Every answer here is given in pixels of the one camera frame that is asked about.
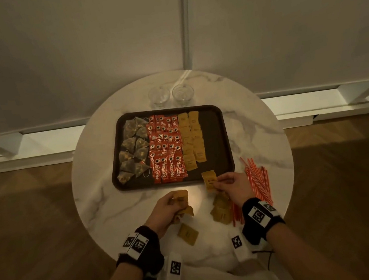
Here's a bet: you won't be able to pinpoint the person's left hand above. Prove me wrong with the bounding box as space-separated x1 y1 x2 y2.
140 190 193 241

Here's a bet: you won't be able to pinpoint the person's right hand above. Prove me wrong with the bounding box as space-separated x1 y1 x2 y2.
211 170 256 211

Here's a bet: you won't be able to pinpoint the pile of orange stick packets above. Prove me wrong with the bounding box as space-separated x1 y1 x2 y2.
224 154 276 227

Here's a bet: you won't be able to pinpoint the pile of yellow sachets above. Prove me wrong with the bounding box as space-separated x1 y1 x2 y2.
208 189 235 227

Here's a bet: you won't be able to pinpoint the dark brown tray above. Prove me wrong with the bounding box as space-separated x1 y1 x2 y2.
104 101 237 194

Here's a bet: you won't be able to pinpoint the red Nescafe sachets group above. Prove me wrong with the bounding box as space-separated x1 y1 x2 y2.
144 111 189 186

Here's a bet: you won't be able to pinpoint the neat columns of sugar packets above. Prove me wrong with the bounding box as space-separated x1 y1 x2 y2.
177 110 209 172

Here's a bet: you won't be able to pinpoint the neat cluster of tea bags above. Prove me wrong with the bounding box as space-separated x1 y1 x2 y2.
111 115 156 186

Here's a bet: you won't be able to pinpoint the person's right forearm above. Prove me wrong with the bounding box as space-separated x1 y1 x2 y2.
264 214 360 280

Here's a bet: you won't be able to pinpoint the black left wristband with markers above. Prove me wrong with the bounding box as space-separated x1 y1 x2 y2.
112 223 167 280

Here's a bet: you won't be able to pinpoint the black wristband with markers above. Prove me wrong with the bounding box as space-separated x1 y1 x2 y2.
238 194 288 247
112 223 167 280

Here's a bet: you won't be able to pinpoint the black right wristband with markers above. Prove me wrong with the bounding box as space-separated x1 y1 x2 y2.
238 194 288 247

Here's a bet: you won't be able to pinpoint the clear glass cup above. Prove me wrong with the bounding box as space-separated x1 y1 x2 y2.
147 84 173 109
170 82 197 107

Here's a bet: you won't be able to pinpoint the round white marble table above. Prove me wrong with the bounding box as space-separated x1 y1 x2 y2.
0 80 369 174

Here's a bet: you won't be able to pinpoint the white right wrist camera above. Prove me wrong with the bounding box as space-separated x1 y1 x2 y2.
228 225 257 263

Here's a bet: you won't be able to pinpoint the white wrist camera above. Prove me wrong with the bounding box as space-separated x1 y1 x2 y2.
158 251 186 280
228 225 257 263

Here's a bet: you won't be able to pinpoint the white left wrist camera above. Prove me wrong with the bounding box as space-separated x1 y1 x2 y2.
158 251 186 280

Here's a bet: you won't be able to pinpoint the black right camera cable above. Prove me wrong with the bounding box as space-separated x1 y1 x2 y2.
251 248 276 273

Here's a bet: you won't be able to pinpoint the perforated metal wall rail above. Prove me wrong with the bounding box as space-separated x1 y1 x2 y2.
175 0 199 71

